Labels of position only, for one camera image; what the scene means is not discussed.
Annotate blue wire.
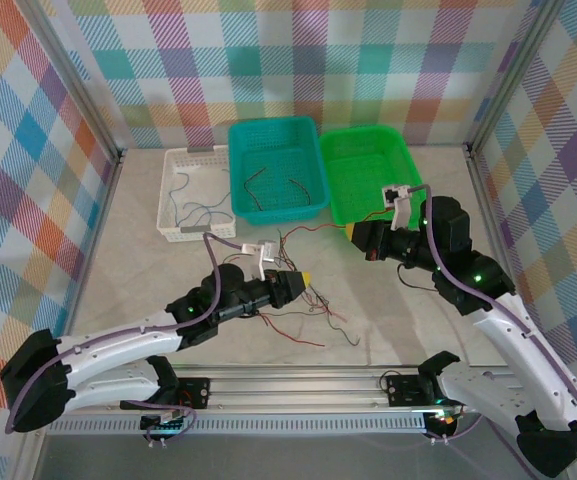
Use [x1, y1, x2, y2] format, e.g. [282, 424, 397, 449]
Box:
[181, 192, 233, 226]
[166, 171, 193, 225]

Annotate wires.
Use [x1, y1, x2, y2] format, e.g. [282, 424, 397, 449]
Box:
[244, 168, 269, 211]

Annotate green plastic basket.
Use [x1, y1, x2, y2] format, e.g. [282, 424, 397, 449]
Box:
[319, 125, 425, 227]

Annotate white plastic basket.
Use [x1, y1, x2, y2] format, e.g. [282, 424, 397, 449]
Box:
[156, 146, 238, 244]

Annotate teal plastic basket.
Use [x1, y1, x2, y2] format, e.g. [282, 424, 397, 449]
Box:
[227, 116, 330, 227]

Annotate small circuit board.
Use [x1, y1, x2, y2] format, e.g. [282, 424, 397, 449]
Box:
[425, 407, 479, 426]
[140, 407, 192, 432]

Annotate aluminium side rail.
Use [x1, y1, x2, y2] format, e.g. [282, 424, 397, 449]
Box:
[464, 143, 534, 321]
[57, 149, 128, 346]

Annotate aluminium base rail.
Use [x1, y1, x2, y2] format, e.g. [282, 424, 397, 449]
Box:
[165, 366, 514, 414]

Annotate slotted grey cable duct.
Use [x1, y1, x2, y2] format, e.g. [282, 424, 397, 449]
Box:
[47, 413, 432, 437]

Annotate aluminium frame post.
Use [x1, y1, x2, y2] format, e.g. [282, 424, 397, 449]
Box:
[462, 0, 567, 151]
[20, 0, 124, 161]

